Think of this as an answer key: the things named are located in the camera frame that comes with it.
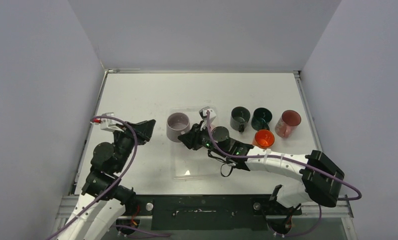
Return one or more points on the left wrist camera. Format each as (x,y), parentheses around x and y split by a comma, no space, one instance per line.
(107,122)

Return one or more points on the pink ghost pattern mug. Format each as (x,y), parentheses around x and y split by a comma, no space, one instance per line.
(287,123)

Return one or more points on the dark green glossy mug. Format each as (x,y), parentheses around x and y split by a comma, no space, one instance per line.
(261,118)

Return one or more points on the dark grey mug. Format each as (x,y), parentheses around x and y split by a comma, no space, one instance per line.
(239,118)

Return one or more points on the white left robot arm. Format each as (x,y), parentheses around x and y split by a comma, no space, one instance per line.
(103,199)

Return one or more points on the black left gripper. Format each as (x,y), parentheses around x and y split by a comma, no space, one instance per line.
(144,130)

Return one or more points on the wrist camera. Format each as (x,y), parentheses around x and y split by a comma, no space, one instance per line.
(207,115)
(107,122)

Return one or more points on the lilac ribbed mug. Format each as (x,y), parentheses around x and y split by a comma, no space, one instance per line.
(177,124)

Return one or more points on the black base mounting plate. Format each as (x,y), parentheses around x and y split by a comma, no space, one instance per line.
(207,212)

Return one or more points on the clear plastic tray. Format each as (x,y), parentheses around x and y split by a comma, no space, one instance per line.
(191,164)

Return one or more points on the orange mug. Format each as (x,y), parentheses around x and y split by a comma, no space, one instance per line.
(263,139)

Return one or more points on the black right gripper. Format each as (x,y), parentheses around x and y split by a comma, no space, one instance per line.
(192,138)

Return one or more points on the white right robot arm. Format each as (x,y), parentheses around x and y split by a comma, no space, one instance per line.
(319,178)

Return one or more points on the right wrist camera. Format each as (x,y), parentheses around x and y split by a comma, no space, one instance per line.
(207,115)

